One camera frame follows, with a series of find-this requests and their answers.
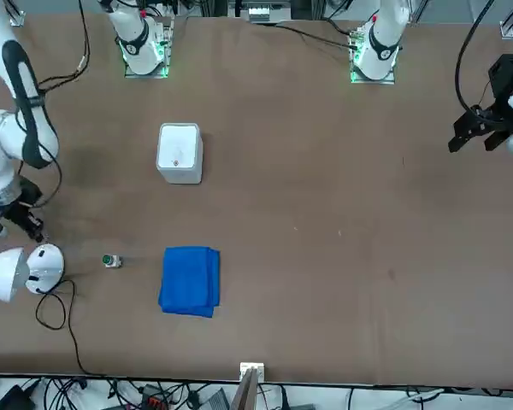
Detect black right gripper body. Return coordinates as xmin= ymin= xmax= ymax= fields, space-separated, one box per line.
xmin=6 ymin=176 xmax=44 ymax=224

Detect black power adapter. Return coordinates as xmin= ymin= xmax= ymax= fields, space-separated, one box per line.
xmin=0 ymin=384 xmax=38 ymax=410

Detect white desk lamp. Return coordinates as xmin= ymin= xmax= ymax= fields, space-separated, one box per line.
xmin=0 ymin=243 xmax=66 ymax=304

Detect white cube box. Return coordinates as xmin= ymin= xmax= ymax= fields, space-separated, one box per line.
xmin=155 ymin=122 xmax=206 ymax=186

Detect blue folded cloth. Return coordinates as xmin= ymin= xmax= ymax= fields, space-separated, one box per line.
xmin=157 ymin=245 xmax=222 ymax=319

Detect black box with red connectors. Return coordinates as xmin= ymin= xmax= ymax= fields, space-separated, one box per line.
xmin=138 ymin=384 xmax=177 ymax=409

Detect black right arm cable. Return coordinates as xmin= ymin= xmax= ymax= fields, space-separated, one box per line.
xmin=15 ymin=0 xmax=91 ymax=210

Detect black left arm base cable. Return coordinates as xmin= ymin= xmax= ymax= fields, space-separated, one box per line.
xmin=250 ymin=20 xmax=357 ymax=50

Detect black lamp power cable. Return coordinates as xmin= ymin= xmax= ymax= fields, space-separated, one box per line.
xmin=34 ymin=278 xmax=109 ymax=379

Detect aluminium profile post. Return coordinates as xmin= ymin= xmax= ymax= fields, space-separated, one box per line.
xmin=232 ymin=361 xmax=268 ymax=410

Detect grey terminal block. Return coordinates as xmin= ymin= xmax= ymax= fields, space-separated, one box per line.
xmin=247 ymin=5 xmax=293 ymax=25

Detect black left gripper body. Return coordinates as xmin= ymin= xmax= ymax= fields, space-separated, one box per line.
xmin=487 ymin=54 xmax=513 ymax=114

